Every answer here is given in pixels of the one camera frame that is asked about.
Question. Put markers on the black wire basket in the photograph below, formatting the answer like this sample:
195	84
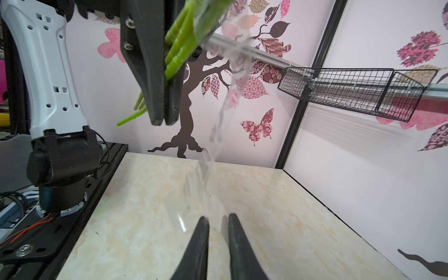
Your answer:
381	92

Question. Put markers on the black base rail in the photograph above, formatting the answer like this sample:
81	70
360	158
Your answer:
43	245

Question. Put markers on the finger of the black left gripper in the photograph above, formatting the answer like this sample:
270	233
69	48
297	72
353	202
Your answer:
142	40
173	87

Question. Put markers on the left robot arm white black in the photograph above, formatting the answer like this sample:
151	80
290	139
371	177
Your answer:
64	147

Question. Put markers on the clear adhesive tape strip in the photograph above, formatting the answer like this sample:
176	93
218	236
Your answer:
195	199

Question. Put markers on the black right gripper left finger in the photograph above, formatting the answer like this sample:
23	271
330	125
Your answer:
194	263

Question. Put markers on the artificial flower bouquet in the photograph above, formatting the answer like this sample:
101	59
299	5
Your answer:
196	19

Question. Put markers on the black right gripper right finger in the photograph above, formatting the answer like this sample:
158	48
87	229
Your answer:
243	263

